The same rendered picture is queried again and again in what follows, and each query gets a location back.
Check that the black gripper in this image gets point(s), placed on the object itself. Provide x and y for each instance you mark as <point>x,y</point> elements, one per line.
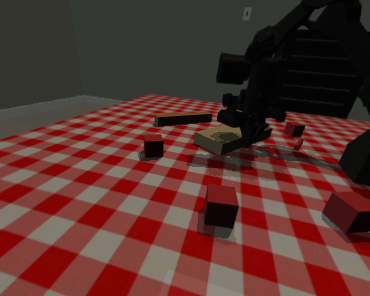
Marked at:
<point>254,112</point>

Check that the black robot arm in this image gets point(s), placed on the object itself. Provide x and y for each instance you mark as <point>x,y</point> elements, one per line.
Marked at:
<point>340,19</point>

